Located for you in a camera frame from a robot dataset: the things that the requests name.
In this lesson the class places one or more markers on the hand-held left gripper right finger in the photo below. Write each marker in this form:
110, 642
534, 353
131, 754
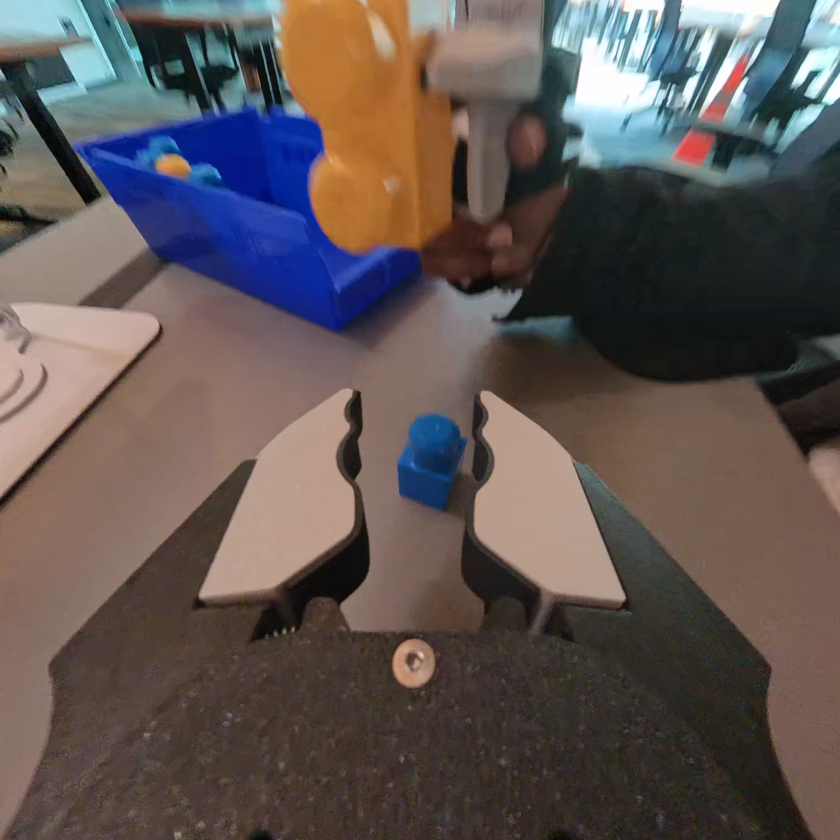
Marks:
544, 525

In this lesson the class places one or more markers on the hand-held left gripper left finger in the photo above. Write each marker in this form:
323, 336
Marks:
289, 518

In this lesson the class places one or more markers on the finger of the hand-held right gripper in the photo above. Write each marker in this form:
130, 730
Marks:
489, 65

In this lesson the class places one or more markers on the yellow two-stud mega block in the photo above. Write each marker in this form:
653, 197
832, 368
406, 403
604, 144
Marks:
367, 131

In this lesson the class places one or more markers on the blue plastic bin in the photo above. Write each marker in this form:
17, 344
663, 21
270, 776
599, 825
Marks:
249, 249

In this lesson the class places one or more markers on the yellow one-stud mega block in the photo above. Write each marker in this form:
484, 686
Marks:
174, 166

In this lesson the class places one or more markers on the person's right forearm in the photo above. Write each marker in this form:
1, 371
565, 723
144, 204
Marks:
656, 275

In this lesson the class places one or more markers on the person's right hand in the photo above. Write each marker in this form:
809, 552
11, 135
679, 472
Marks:
485, 253

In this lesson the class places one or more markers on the orange traffic cone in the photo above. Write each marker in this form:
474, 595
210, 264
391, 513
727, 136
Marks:
709, 118

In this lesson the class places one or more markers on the wooden document stand white base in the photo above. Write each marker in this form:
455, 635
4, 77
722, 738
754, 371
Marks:
72, 367

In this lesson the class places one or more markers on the person's pale garment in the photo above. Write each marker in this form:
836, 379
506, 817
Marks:
825, 476

